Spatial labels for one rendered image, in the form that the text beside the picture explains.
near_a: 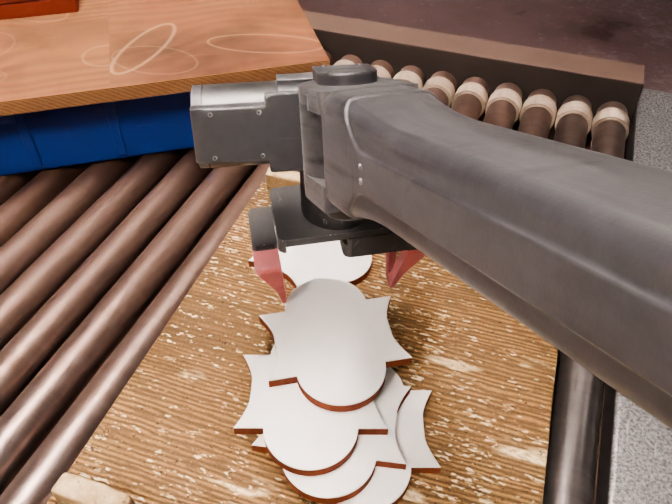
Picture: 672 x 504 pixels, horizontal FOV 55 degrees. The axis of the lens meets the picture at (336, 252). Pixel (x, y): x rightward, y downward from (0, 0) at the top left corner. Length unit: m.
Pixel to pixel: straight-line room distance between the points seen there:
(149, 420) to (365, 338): 0.19
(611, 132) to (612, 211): 0.78
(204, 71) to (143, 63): 0.08
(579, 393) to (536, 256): 0.43
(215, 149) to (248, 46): 0.41
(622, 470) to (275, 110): 0.39
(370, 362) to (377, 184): 0.27
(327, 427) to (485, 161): 0.33
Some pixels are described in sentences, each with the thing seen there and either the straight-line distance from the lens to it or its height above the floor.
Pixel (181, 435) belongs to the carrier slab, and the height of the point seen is 0.94.
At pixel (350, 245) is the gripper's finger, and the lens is 0.49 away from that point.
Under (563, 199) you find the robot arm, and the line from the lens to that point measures 0.18.
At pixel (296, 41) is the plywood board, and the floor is 1.04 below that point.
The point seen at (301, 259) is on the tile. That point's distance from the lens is 0.65.
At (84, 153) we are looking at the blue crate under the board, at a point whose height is 0.94.
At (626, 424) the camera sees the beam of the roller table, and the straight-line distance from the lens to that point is 0.62.
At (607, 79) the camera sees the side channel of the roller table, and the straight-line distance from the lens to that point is 1.01.
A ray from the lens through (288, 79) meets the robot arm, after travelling 0.44.
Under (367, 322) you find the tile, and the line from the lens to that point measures 0.55.
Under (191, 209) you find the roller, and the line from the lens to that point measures 0.76.
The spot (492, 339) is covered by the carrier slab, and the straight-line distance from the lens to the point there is 0.61.
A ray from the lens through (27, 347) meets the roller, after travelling 0.67.
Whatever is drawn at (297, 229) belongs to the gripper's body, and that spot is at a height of 1.07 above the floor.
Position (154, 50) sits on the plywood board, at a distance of 0.83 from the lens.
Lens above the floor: 1.40
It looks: 44 degrees down
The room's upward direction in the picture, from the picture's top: straight up
